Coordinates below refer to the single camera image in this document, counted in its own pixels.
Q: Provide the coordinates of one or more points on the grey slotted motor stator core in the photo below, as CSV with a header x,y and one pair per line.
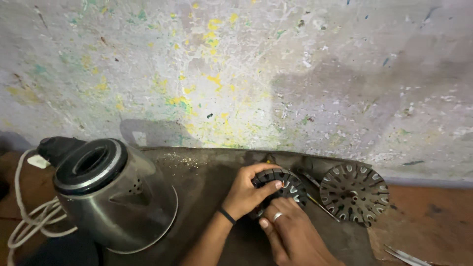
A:
x,y
354,194

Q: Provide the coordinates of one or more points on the person's right hand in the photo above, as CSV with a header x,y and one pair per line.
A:
x,y
295,236

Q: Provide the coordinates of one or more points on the brown work cloth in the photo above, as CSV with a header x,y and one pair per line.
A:
x,y
199,184

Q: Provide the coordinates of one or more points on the white plug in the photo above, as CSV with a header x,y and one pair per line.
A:
x,y
38,161

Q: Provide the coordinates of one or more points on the black wristband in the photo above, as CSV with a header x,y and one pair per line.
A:
x,y
226,215

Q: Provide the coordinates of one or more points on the person's left hand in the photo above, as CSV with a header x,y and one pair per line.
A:
x,y
242,194

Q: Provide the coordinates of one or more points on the stainless steel electric kettle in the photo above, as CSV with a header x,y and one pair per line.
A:
x,y
111,192

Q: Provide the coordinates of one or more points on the thin metal tool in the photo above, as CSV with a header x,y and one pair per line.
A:
x,y
323,208

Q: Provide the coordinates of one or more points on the dark slotted motor stator core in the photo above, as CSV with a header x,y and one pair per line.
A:
x,y
293,188

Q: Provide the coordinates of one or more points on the dark blue fabric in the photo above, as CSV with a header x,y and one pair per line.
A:
x,y
62,251

